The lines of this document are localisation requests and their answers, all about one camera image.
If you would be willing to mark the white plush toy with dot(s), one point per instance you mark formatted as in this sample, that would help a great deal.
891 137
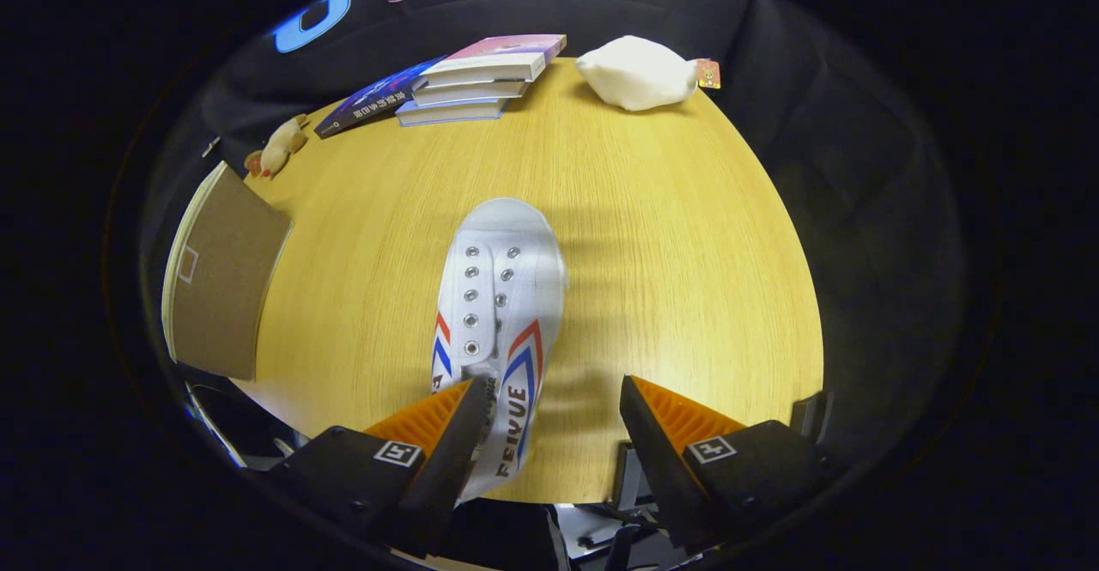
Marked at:
635 73

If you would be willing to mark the brown plush dog toy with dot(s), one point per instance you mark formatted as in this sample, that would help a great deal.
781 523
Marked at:
279 152

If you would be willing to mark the beige fabric storage box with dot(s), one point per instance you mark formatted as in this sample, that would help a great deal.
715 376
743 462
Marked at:
227 279

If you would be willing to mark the pink cover book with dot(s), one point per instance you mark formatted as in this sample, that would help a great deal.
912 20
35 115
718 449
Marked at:
506 51

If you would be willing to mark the black backdrop cloth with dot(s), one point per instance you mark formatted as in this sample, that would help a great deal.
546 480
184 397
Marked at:
816 167

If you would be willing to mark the white cover book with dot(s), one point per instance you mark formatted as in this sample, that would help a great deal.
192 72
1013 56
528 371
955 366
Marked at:
468 92

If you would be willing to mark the white striped canvas shoe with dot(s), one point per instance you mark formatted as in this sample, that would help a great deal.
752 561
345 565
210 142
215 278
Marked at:
506 236

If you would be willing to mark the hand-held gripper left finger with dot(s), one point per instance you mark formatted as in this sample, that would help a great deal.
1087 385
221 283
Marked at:
429 476

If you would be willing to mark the small white clip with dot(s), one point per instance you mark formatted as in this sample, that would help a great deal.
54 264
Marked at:
211 147

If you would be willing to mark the dark blue book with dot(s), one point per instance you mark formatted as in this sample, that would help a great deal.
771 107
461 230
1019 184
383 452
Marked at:
369 100

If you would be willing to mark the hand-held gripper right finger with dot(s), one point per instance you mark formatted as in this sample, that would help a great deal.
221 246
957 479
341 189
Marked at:
670 476

